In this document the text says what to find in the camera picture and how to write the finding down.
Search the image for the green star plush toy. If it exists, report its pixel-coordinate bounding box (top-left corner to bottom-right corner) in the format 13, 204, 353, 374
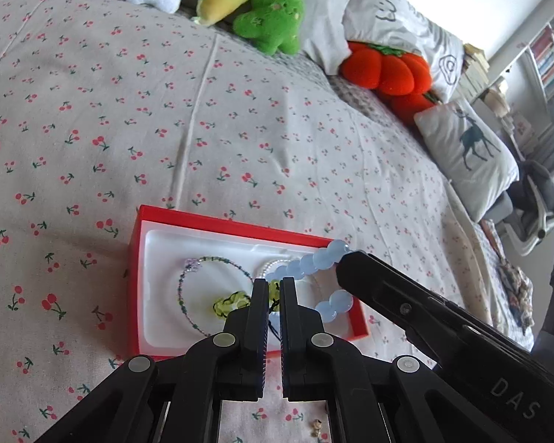
232, 0, 305, 55

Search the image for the blue bead bracelet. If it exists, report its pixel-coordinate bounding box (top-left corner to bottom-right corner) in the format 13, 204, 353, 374
263, 238, 355, 324

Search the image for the orange pumpkin plush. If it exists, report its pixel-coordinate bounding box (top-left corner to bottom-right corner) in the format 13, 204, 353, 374
339, 41, 435, 127

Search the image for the office chair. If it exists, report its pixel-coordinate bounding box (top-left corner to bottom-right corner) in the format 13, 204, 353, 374
484, 114, 554, 257

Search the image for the gold earring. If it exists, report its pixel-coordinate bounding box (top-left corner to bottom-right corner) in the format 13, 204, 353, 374
311, 419, 322, 438

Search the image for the white printed pillow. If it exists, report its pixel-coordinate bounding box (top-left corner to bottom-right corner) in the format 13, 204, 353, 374
300, 0, 464, 103

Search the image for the deer print cushion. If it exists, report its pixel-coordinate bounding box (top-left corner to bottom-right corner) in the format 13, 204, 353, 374
414, 97, 519, 222

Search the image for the green yellow bead bracelet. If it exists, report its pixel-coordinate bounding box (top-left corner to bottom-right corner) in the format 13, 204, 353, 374
211, 280, 283, 320

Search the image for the pearl bracelet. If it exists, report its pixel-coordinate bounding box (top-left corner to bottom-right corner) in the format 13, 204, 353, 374
258, 259, 283, 282

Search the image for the cherry print bed sheet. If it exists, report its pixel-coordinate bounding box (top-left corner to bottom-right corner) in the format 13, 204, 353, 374
0, 0, 533, 442

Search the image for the thin beaded necklace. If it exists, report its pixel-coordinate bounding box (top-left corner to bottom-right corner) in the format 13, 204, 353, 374
176, 255, 254, 338

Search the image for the white bookshelf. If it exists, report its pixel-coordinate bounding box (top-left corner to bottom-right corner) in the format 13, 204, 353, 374
471, 0, 554, 147

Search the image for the red jewelry box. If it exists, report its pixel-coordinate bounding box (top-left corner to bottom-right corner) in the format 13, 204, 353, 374
127, 204, 370, 362

